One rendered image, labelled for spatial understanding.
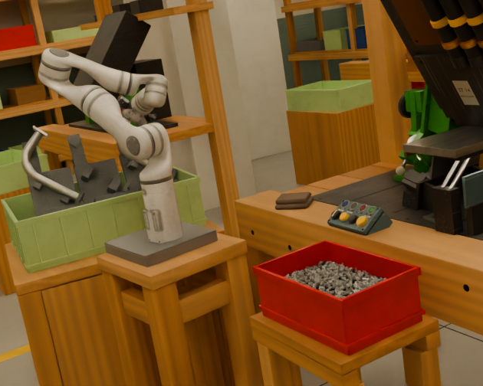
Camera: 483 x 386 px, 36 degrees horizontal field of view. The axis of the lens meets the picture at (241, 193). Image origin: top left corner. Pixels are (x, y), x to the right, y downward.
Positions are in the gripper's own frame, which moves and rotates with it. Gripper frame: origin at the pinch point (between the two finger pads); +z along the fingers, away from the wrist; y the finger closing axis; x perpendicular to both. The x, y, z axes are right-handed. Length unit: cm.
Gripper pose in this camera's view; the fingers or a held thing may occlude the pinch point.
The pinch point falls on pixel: (132, 114)
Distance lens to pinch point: 267.1
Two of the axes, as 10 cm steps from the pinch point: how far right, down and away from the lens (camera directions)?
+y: -8.3, -5.0, -2.6
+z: -3.8, 1.4, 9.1
